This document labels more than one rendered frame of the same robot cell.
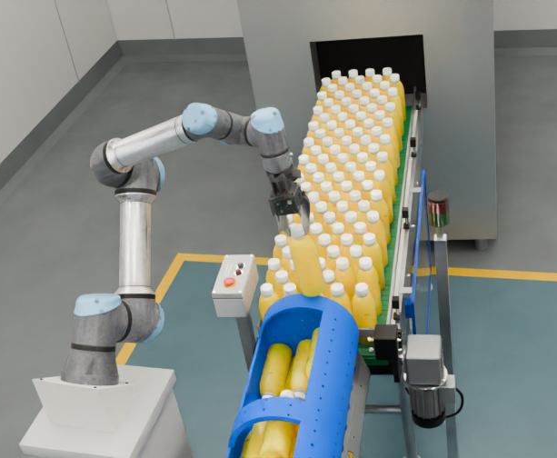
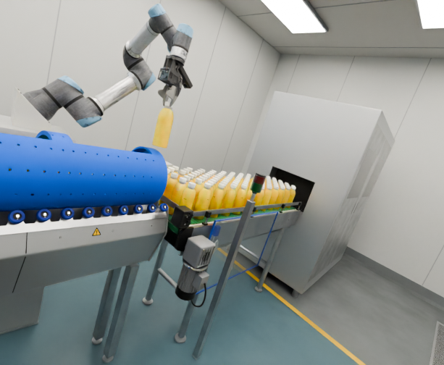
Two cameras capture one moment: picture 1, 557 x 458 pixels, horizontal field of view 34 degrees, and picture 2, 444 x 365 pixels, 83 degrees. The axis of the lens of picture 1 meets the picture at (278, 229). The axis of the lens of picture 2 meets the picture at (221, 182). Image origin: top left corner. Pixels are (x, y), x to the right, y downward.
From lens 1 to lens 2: 1.91 m
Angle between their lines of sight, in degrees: 29
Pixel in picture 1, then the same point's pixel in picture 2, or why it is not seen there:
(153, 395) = not seen: hidden behind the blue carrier
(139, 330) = (77, 109)
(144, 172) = (142, 70)
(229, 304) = not seen: hidden behind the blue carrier
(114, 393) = (29, 108)
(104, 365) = (41, 98)
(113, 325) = (63, 90)
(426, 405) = (183, 279)
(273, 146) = (177, 39)
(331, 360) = (122, 158)
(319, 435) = (49, 152)
